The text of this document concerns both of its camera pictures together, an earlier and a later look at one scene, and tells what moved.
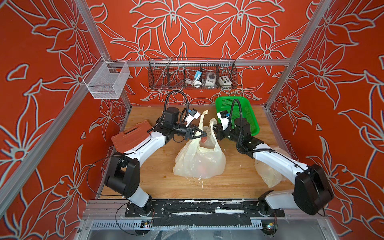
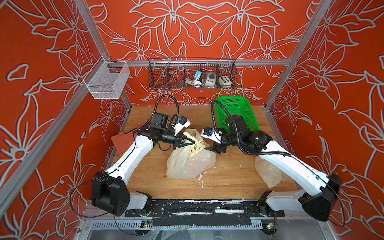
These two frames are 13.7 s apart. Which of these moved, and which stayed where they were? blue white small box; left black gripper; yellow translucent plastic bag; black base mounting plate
Moved: left black gripper
Stayed: black base mounting plate; yellow translucent plastic bag; blue white small box
